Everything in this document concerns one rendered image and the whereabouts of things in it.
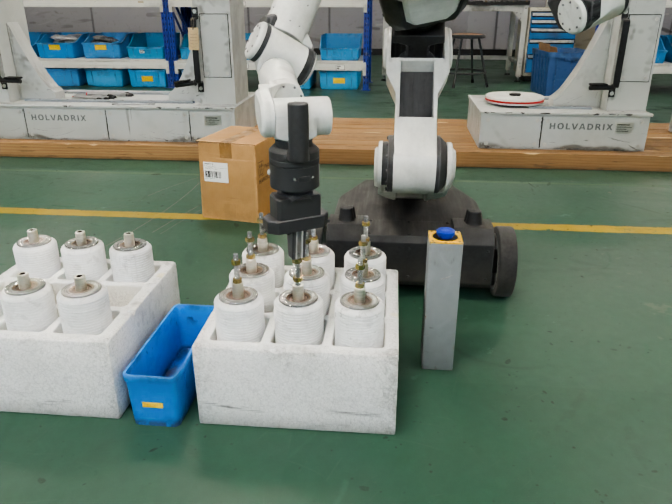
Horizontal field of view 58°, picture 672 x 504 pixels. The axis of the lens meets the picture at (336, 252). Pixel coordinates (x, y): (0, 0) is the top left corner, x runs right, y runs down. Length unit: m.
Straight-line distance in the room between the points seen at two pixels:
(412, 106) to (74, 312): 0.93
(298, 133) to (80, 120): 2.63
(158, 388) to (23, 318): 0.30
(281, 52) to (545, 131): 2.17
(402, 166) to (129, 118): 2.19
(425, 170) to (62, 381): 0.92
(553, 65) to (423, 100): 4.02
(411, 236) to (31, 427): 1.00
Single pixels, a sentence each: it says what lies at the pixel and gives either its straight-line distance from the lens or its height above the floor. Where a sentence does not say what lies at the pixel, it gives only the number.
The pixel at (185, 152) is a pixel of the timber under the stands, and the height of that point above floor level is 0.04.
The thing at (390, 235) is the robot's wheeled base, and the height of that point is 0.19.
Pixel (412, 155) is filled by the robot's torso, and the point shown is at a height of 0.44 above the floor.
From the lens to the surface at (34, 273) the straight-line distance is 1.59.
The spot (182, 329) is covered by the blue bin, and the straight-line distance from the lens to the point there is 1.51.
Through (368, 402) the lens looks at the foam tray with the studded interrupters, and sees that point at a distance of 1.20.
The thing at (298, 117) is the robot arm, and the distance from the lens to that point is 1.00.
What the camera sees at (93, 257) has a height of 0.23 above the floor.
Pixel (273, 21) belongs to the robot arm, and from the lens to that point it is 1.30.
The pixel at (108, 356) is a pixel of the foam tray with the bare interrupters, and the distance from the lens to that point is 1.27.
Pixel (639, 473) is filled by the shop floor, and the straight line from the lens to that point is 1.28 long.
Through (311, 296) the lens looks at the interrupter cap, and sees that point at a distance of 1.18.
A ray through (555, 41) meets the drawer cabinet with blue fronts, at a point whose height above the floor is 0.39.
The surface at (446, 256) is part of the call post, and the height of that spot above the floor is 0.28.
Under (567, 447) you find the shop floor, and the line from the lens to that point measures 1.29.
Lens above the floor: 0.79
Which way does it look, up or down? 23 degrees down
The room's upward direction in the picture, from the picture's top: straight up
